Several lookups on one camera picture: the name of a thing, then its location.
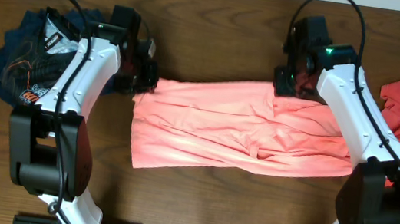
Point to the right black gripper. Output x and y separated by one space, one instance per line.
282 88

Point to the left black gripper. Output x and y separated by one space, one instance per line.
146 80

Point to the light coral pink shirt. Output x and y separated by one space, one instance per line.
237 124

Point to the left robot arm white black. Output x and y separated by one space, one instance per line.
50 154

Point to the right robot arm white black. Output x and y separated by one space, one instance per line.
371 195

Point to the black orange printed folded shirt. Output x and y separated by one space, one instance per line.
40 58

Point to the navy blue folded shirt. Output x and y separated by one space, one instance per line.
7 48

